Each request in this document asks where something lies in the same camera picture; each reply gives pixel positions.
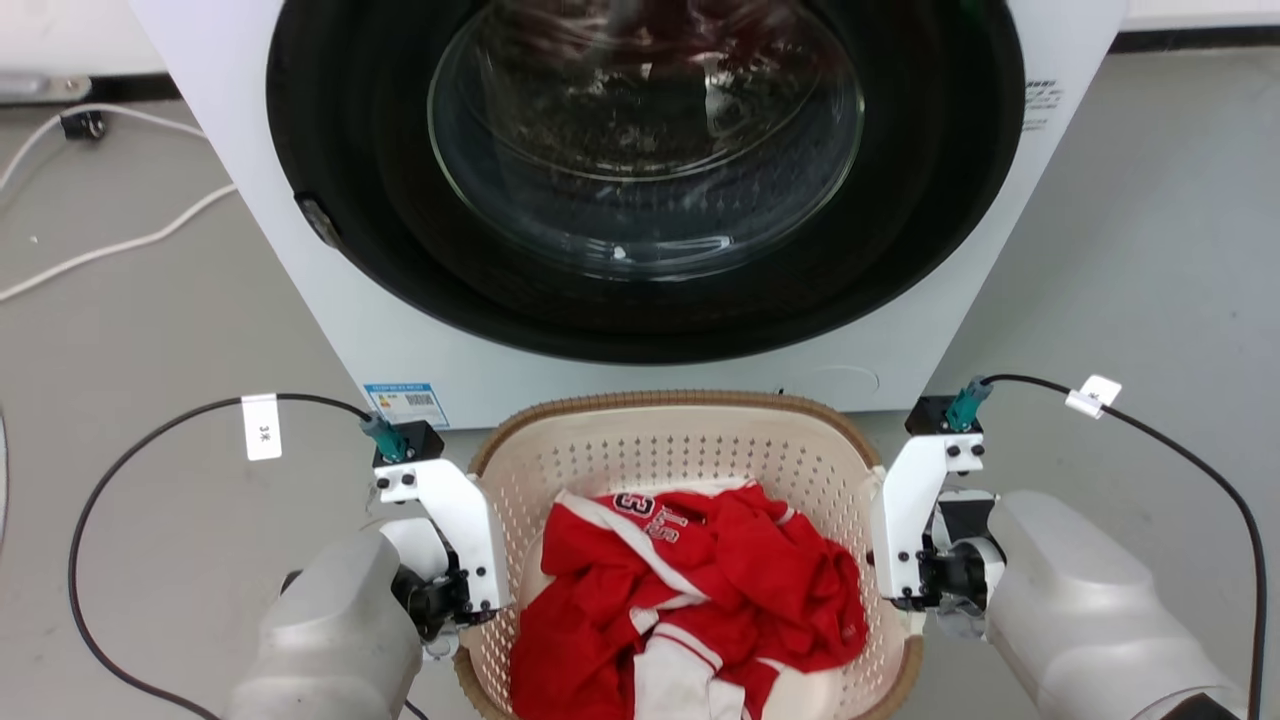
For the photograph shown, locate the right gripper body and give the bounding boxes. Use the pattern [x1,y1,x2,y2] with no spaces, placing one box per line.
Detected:
[918,490,1006,641]

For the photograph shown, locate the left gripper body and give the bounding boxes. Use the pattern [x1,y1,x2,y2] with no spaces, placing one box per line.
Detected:
[380,515,476,646]

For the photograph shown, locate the beige perforated laundry basket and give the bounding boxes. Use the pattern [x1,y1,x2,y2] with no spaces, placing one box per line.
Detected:
[455,390,926,720]

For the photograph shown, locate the red and white jersey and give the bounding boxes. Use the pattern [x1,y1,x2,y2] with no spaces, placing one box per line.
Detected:
[510,478,869,720]

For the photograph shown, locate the blue energy label sticker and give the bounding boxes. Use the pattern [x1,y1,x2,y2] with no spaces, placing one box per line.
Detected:
[363,382,451,431]

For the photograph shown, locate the white front-load washing machine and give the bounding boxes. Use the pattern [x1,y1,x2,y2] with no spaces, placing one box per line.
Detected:
[128,0,1129,431]

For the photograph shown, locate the black round washer door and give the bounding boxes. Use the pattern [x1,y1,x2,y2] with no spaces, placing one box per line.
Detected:
[265,0,1027,366]

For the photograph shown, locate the white right camera bracket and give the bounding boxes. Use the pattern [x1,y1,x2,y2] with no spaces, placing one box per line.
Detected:
[870,432,986,601]

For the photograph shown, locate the white camera bracket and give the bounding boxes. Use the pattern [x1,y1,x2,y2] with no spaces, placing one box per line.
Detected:
[870,432,986,601]
[375,458,513,616]

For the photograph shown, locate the white left camera bracket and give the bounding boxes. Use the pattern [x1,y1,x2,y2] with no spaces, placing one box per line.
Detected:
[375,458,513,616]

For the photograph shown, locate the white printed cable tag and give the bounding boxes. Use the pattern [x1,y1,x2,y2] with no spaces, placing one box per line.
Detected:
[241,393,284,463]

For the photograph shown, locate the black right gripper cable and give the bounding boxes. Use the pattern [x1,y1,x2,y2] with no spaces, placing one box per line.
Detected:
[945,373,1269,720]

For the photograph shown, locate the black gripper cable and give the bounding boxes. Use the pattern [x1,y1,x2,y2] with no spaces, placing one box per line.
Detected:
[945,373,1269,720]
[66,392,433,720]

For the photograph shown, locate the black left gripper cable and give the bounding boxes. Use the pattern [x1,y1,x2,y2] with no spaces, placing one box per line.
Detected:
[66,392,433,720]

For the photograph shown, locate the white floor cable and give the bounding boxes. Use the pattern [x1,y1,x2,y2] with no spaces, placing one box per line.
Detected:
[0,182,239,303]
[0,102,209,193]

